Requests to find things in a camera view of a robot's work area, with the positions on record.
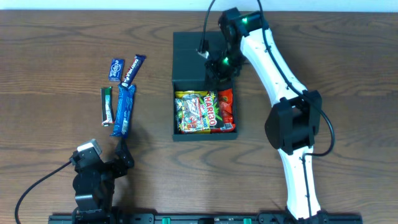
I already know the red Hacks candy bag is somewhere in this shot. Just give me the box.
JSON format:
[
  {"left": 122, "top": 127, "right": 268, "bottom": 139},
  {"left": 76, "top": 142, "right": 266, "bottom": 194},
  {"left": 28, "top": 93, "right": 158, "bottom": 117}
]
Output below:
[{"left": 211, "top": 88, "right": 236, "bottom": 133}]

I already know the blue Oreo cookie pack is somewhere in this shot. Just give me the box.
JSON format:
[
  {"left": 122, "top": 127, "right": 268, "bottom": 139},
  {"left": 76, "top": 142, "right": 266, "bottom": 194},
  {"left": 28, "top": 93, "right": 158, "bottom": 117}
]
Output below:
[{"left": 111, "top": 85, "right": 136, "bottom": 139}]

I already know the Haribo gummy bag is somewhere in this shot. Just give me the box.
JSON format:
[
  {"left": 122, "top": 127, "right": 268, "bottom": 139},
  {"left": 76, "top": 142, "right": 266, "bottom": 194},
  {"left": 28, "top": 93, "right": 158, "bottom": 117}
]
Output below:
[{"left": 174, "top": 93, "right": 225, "bottom": 134}]

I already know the yellow Hacks candy bag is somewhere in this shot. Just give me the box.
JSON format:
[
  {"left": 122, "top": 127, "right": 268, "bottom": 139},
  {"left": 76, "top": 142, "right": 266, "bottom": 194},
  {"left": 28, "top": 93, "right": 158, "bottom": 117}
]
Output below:
[{"left": 175, "top": 91, "right": 208, "bottom": 134}]

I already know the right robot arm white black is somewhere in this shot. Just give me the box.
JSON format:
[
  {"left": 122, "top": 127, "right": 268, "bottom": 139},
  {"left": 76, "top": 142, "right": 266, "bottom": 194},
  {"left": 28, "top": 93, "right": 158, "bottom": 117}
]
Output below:
[{"left": 205, "top": 8, "right": 322, "bottom": 223}]

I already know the blue Eclipse mint pack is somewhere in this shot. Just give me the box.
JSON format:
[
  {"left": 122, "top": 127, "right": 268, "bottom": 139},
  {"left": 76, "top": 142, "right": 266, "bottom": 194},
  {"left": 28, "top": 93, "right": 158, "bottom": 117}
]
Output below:
[{"left": 108, "top": 58, "right": 124, "bottom": 82}]

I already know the green chocolate bar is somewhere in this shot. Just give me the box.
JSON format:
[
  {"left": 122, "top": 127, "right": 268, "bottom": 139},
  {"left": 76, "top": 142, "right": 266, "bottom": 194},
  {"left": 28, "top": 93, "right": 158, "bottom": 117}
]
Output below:
[{"left": 101, "top": 86, "right": 114, "bottom": 126}]

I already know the black open gift box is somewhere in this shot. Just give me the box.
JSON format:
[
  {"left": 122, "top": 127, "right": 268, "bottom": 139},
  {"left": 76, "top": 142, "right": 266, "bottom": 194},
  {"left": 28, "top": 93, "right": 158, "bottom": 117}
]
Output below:
[{"left": 172, "top": 32, "right": 238, "bottom": 142}]

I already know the purple Dairy Milk bar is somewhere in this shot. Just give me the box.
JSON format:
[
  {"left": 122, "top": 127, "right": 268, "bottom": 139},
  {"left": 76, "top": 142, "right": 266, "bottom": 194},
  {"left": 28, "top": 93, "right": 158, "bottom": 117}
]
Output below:
[{"left": 120, "top": 54, "right": 146, "bottom": 88}]

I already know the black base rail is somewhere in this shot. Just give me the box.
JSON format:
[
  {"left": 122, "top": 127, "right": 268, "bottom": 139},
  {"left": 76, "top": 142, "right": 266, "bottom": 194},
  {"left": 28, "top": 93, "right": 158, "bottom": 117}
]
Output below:
[{"left": 48, "top": 212, "right": 364, "bottom": 224}]

